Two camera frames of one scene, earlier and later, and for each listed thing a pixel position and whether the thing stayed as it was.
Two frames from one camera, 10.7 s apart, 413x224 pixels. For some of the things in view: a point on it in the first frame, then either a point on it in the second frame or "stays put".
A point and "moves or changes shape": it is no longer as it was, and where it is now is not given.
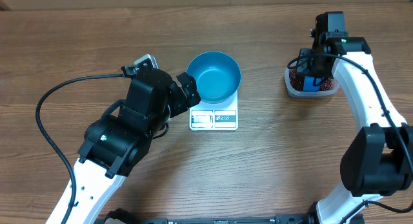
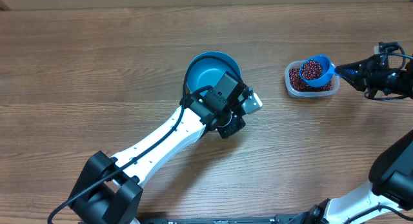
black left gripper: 181,104 -> 237,122
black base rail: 126,215 stays put
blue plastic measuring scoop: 308,84 moves or changes shape
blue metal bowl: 217,75 stays put
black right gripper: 303,68 -> 367,66
